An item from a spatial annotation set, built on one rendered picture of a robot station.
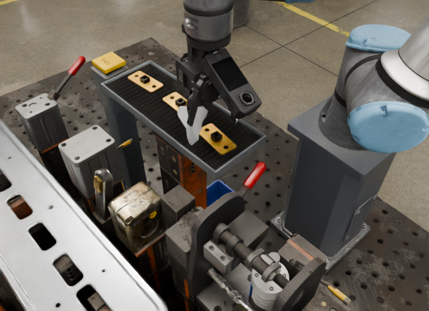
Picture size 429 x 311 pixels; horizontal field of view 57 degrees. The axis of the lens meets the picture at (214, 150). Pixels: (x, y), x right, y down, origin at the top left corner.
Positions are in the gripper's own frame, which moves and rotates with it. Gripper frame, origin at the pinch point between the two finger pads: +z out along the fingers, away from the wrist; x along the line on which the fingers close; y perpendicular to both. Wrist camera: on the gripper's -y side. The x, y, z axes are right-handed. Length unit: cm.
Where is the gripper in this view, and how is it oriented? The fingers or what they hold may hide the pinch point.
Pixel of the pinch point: (216, 132)
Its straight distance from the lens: 75.8
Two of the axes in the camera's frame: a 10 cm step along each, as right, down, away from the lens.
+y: -6.0, -5.7, 5.7
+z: 0.0, 7.0, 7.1
